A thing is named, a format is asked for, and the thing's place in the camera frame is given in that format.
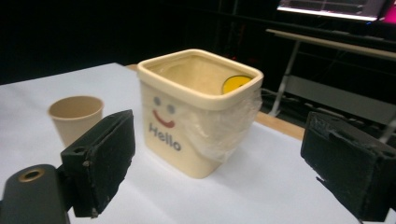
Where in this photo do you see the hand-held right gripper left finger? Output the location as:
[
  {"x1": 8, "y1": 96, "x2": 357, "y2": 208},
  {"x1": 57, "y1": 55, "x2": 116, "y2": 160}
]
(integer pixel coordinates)
[{"x1": 60, "y1": 109, "x2": 136, "y2": 218}]

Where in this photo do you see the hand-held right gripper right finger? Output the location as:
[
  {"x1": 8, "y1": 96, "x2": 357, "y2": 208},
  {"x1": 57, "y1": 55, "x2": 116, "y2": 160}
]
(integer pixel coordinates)
[{"x1": 300, "y1": 111, "x2": 396, "y2": 223}]

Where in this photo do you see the beige paper cup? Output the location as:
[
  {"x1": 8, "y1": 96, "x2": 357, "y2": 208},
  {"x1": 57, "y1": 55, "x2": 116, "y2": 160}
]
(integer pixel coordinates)
[{"x1": 47, "y1": 95, "x2": 105, "y2": 147}]

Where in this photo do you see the cream square bin with smiley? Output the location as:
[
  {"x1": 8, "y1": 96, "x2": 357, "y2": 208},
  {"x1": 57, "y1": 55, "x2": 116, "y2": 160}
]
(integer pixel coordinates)
[{"x1": 136, "y1": 49, "x2": 264, "y2": 180}]

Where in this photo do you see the clear plastic bin liner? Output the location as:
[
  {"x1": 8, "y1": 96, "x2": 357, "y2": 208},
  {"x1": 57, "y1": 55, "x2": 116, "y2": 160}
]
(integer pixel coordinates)
[{"x1": 183, "y1": 88, "x2": 264, "y2": 164}]

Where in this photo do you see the beige desk with white legs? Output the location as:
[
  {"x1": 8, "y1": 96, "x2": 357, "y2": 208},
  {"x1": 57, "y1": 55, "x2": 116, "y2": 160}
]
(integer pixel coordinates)
[{"x1": 265, "y1": 28, "x2": 396, "y2": 126}]

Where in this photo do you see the yellow round smiley sticker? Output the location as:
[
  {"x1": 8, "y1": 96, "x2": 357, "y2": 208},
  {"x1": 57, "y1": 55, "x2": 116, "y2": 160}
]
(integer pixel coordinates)
[{"x1": 221, "y1": 75, "x2": 254, "y2": 95}]

